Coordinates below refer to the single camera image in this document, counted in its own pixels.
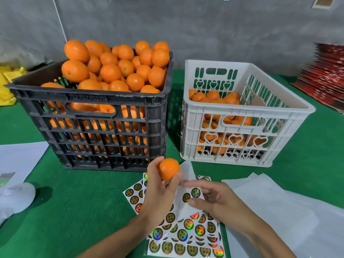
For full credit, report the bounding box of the person's right hand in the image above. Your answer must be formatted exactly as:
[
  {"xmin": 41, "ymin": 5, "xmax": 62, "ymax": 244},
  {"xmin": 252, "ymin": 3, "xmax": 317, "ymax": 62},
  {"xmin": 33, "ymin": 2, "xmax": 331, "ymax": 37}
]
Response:
[{"xmin": 183, "ymin": 180, "xmax": 253, "ymax": 234}]

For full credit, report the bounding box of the person's left hand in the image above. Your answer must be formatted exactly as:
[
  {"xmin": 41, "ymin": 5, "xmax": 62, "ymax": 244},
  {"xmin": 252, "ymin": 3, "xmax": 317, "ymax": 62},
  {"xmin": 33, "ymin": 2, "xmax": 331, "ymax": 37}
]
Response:
[{"xmin": 139, "ymin": 157, "xmax": 185, "ymax": 229}]

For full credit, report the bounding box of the single orange fruit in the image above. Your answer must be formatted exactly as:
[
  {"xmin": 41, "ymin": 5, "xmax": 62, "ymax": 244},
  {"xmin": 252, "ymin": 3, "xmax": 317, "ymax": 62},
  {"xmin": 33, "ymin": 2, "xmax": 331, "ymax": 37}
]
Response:
[{"xmin": 158, "ymin": 158, "xmax": 181, "ymax": 182}]

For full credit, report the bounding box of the black plastic crate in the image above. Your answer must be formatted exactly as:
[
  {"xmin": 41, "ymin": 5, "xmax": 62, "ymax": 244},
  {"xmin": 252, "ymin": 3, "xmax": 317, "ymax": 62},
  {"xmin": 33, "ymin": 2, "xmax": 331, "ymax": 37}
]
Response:
[{"xmin": 5, "ymin": 51, "xmax": 174, "ymax": 172}]

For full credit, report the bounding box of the heap of labelled oranges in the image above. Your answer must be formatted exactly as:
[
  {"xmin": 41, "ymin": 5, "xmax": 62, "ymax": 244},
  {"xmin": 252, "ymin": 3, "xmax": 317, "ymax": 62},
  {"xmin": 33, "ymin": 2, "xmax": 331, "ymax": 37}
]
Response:
[{"xmin": 188, "ymin": 89, "xmax": 259, "ymax": 156}]

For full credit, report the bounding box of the white plastic crate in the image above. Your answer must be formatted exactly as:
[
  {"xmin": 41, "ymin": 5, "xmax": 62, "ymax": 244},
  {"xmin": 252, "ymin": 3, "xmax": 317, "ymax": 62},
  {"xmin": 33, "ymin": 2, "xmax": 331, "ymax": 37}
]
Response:
[{"xmin": 180, "ymin": 59, "xmax": 316, "ymax": 168}]

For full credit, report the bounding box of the pile of oranges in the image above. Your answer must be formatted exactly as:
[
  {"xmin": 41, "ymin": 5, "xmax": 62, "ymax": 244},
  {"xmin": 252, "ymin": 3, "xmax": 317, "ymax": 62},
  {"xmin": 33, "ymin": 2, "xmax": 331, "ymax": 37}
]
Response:
[{"xmin": 40, "ymin": 39, "xmax": 171, "ymax": 159}]

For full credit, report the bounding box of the person's left forearm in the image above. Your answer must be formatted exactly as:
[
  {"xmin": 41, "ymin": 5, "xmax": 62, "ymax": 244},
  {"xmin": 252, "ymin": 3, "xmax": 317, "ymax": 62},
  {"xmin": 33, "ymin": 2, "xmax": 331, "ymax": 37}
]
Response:
[{"xmin": 78, "ymin": 212, "xmax": 154, "ymax": 258}]

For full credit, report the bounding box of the white backing sheet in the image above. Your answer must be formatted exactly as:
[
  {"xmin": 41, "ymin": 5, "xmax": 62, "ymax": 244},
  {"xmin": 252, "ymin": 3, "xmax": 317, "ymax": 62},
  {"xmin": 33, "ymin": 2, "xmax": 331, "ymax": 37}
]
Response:
[
  {"xmin": 285, "ymin": 188, "xmax": 344, "ymax": 258},
  {"xmin": 221, "ymin": 173, "xmax": 320, "ymax": 258}
]

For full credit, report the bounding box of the green felt table cover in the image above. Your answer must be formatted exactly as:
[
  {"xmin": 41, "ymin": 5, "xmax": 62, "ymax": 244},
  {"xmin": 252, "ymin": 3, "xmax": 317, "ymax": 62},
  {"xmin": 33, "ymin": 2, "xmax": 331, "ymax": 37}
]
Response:
[{"xmin": 0, "ymin": 67, "xmax": 344, "ymax": 258}]

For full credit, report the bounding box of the white handheld controller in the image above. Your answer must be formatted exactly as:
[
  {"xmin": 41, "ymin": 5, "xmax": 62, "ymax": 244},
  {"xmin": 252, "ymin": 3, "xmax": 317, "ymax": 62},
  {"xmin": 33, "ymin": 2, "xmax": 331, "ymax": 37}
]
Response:
[{"xmin": 0, "ymin": 182, "xmax": 36, "ymax": 226}]

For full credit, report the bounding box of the white printed paper sheet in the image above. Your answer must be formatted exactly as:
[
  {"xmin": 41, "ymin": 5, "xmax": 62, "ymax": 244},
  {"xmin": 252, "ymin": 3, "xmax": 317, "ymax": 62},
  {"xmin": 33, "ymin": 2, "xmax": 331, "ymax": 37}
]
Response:
[{"xmin": 0, "ymin": 141, "xmax": 49, "ymax": 188}]

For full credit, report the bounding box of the stack of red cardboard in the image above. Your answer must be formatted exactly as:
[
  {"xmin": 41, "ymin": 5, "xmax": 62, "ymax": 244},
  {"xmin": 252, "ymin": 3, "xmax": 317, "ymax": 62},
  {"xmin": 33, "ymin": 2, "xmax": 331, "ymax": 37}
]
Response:
[{"xmin": 293, "ymin": 43, "xmax": 344, "ymax": 113}]

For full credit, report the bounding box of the pile of yellow bags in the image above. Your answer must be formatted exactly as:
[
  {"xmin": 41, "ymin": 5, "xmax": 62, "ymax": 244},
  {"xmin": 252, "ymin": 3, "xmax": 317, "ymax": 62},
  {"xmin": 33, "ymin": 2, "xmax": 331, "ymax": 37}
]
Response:
[{"xmin": 0, "ymin": 65, "xmax": 28, "ymax": 106}]

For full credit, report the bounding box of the white pole with black base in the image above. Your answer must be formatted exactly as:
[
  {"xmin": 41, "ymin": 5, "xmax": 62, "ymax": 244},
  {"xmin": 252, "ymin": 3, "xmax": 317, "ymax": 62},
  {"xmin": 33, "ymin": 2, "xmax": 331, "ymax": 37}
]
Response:
[{"xmin": 52, "ymin": 0, "xmax": 68, "ymax": 43}]

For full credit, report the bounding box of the beige wall plate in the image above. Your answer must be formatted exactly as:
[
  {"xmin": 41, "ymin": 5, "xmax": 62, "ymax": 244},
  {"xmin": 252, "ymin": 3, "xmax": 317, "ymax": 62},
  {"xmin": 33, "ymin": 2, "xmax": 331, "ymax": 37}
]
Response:
[{"xmin": 313, "ymin": 0, "xmax": 336, "ymax": 10}]

